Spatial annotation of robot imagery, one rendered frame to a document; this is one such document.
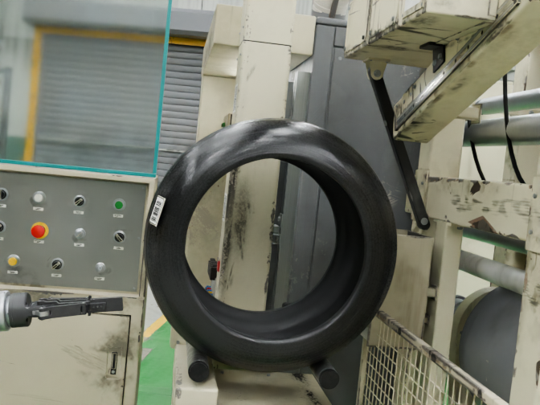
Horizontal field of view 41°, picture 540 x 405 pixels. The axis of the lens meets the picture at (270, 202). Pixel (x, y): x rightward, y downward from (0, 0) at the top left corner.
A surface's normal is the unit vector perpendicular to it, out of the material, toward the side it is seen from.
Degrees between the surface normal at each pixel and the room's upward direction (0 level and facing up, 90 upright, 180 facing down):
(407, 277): 90
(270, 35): 90
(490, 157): 90
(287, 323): 80
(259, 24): 90
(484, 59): 162
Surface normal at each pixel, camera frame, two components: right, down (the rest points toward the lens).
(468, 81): -0.05, 0.97
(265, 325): 0.12, -0.11
